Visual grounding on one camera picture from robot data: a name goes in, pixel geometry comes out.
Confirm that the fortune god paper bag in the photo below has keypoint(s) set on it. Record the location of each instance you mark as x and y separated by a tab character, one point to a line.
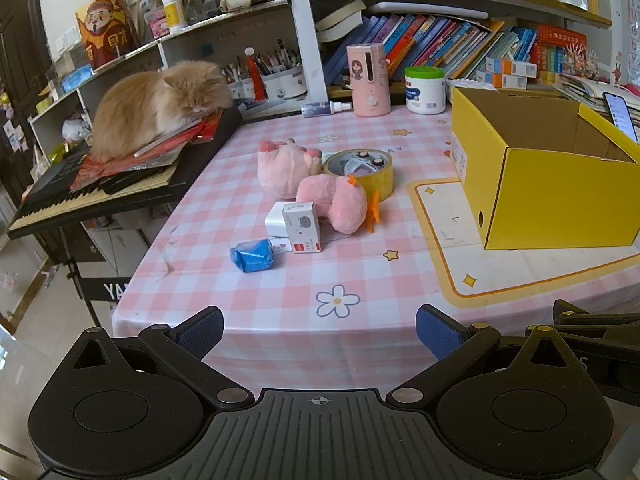
105	32

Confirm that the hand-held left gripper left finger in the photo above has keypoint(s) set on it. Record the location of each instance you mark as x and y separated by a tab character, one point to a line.
202	332

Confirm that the white rolled paper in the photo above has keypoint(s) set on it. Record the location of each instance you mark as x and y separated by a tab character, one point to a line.
425	9

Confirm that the red boxed book set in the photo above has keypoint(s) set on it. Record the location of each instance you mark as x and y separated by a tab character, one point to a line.
557	47

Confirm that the white desk mat orange border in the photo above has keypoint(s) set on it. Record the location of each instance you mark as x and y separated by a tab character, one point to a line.
450	240

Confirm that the orange fluffy cat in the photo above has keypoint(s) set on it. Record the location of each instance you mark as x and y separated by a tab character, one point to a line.
145	110

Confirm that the stack of thick paperbacks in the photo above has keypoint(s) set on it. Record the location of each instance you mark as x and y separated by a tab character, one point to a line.
340	22

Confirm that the bundle of colourful sticks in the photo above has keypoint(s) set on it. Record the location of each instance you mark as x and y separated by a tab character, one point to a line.
580	62

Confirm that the yellow tape roll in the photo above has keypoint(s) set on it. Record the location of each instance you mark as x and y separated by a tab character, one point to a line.
382	177

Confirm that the small spray bottle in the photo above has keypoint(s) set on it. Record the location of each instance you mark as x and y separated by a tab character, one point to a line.
320	109

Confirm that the white orange blue carton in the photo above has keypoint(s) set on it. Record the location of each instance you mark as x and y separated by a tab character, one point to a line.
510	66
515	81

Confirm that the black keyboard stand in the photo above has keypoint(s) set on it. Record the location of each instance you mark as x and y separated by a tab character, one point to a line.
92	290

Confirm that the white bottle yellow label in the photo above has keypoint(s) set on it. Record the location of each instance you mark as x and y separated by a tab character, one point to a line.
174	10

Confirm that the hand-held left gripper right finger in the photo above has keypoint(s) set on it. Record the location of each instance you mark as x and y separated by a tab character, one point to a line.
440	335

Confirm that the row of leaning books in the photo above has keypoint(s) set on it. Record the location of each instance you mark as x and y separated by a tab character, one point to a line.
425	42

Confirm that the white bookshelf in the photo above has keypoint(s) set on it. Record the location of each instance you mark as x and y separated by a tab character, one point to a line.
302	35

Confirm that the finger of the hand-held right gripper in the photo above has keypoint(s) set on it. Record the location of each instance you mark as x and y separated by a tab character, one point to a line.
600	320

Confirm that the black keyboard piano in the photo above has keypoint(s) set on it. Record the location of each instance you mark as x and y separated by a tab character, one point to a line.
200	155

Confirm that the stack of red booklets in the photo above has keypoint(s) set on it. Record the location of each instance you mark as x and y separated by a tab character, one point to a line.
100	167

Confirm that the smartphone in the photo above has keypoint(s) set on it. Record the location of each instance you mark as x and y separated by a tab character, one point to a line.
620	115

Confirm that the pink plush duck toy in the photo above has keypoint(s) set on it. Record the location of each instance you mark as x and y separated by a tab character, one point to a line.
330	200

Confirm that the white pen holders with brushes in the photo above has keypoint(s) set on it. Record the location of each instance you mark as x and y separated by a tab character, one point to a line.
285	82

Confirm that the white jar green lid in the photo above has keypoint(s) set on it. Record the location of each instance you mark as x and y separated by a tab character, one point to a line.
425	92

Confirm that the small white carton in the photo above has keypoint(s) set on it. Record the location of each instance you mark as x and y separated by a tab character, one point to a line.
302	230

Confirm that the blue packet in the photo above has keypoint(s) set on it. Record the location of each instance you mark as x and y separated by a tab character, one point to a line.
252	258

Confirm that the stack of notebooks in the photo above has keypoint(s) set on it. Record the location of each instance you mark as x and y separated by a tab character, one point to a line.
580	90

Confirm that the yellow cardboard box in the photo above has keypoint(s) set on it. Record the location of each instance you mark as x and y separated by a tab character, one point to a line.
550	200

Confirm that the pink plush paw toy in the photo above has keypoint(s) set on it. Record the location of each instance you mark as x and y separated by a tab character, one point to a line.
280	170

